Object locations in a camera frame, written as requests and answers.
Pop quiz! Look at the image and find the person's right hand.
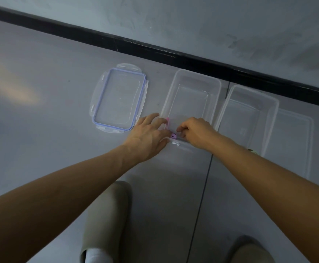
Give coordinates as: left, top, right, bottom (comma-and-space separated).
176, 117, 221, 151

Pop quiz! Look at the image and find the person's left hand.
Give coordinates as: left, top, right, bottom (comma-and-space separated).
122, 112, 174, 163

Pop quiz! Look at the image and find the person's right forearm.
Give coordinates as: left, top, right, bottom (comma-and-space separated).
211, 134, 319, 263

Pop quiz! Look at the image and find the person's left forearm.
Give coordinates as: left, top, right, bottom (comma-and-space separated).
0, 144, 143, 263

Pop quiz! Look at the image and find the clear plastic container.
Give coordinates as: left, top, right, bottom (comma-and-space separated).
161, 69, 222, 129
214, 84, 280, 158

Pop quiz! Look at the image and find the clear lid with blue seal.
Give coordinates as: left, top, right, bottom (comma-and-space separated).
90, 63, 149, 134

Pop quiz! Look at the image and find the person's left beige shoe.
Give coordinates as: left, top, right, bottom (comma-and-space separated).
80, 180, 133, 263

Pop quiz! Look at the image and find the person's beige shoe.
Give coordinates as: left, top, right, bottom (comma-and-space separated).
80, 180, 133, 263
225, 235, 275, 263

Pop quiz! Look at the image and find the clear plastic lid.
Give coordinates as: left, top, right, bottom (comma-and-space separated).
263, 108, 315, 180

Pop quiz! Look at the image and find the person's white sock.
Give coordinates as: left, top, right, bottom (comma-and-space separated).
85, 247, 114, 263

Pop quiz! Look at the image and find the person's right beige shoe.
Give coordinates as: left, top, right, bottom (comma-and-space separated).
225, 235, 275, 263

